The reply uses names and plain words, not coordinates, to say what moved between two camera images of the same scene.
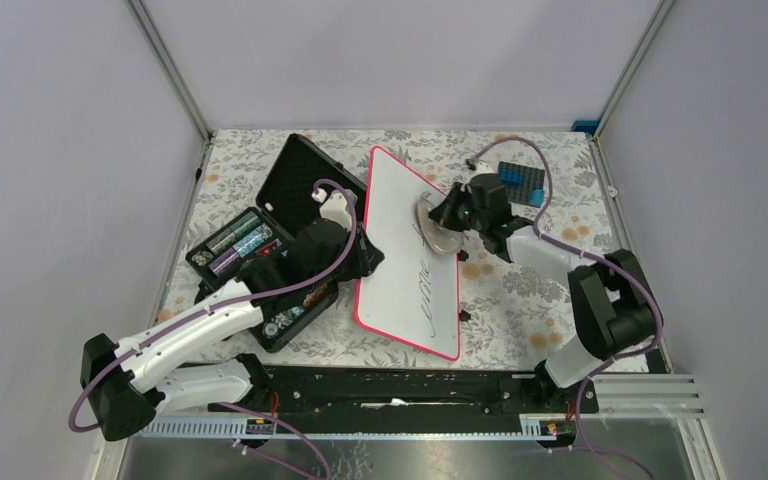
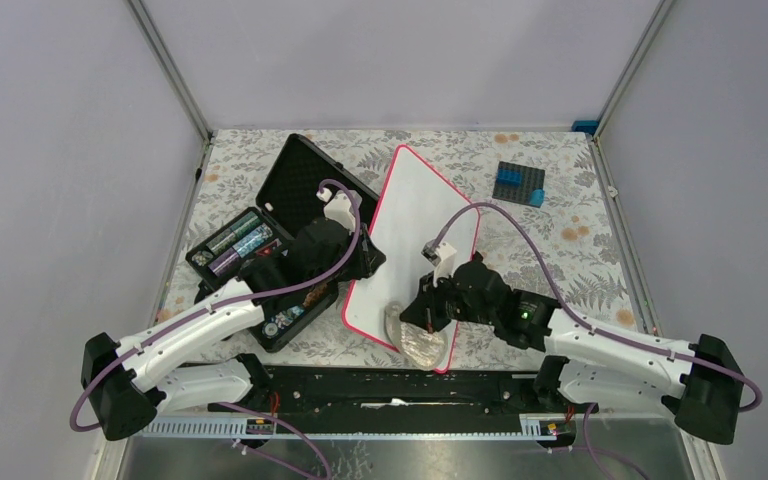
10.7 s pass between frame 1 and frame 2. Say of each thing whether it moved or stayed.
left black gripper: stayed
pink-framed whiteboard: moved
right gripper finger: moved
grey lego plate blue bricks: stayed
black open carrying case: stayed
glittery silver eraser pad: moved
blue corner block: stayed
